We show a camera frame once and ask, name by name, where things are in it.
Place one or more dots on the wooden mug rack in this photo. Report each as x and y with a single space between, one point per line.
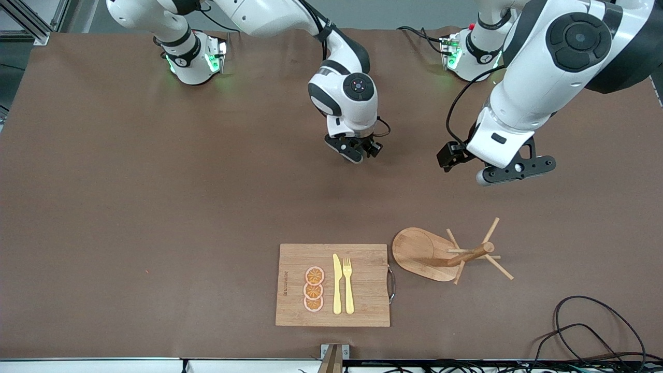
419 254

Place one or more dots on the brown table mat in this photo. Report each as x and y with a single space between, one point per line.
155 181

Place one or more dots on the wooden cutting board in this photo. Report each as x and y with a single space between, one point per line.
368 290

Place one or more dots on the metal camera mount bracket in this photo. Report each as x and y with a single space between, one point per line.
334 357

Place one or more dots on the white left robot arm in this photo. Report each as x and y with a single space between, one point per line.
544 88

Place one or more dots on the aluminium frame profile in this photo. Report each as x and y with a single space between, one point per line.
36 33

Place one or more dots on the yellow plastic knife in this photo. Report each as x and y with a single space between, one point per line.
337 290

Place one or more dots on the white table edge rail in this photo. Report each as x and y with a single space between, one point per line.
103 367

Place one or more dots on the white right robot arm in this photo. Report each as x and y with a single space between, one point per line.
269 15

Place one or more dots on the orange fruit slice toy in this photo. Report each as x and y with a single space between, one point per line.
313 291
313 304
314 275

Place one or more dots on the yellow plastic fork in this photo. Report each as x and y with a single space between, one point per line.
349 295

